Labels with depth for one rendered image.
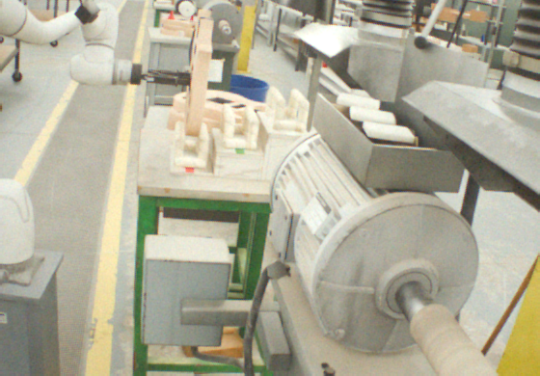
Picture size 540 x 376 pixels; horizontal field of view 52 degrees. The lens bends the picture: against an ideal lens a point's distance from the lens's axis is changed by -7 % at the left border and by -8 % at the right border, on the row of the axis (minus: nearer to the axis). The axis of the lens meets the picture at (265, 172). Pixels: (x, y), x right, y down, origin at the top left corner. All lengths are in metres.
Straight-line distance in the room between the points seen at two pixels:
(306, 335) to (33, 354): 1.12
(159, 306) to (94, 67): 1.06
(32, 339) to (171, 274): 0.83
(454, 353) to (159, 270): 0.59
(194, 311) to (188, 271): 0.08
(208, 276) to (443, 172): 0.49
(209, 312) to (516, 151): 0.70
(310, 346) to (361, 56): 0.52
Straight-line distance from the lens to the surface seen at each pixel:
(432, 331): 0.73
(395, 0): 1.15
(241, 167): 1.99
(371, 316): 0.85
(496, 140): 0.58
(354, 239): 0.79
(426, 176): 0.83
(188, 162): 2.00
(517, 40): 0.69
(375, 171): 0.80
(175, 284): 1.11
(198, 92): 1.87
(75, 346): 2.67
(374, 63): 1.10
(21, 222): 1.73
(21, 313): 1.79
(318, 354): 0.89
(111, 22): 2.04
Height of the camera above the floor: 1.65
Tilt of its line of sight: 20 degrees down
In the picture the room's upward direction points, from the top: 8 degrees clockwise
